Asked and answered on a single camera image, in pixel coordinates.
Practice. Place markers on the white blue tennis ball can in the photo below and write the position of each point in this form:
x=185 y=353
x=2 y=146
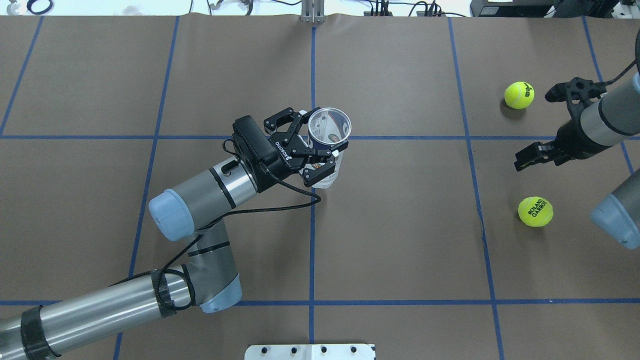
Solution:
x=329 y=129

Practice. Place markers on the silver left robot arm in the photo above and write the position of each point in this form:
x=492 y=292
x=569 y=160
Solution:
x=75 y=185

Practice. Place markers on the black equipment box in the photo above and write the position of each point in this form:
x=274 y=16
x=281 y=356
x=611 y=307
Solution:
x=542 y=8

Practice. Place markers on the yellow Roland Garros tennis ball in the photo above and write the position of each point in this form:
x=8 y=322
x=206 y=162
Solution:
x=535 y=211

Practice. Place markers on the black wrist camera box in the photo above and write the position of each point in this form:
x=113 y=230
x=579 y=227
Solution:
x=251 y=144

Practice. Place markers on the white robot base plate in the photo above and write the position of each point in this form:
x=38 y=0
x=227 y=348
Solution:
x=331 y=351

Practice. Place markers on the yellow Wilson tennis ball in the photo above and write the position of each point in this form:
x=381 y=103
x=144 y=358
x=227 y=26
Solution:
x=519 y=95

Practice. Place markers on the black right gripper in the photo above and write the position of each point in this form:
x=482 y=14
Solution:
x=575 y=142

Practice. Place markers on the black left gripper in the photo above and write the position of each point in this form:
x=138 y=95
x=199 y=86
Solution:
x=275 y=159

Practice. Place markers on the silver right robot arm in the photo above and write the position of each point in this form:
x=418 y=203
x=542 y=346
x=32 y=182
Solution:
x=602 y=115

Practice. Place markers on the aluminium frame post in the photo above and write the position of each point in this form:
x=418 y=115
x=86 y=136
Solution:
x=313 y=11

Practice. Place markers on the blue tape roll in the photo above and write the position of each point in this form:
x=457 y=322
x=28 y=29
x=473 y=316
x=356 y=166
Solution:
x=39 y=7

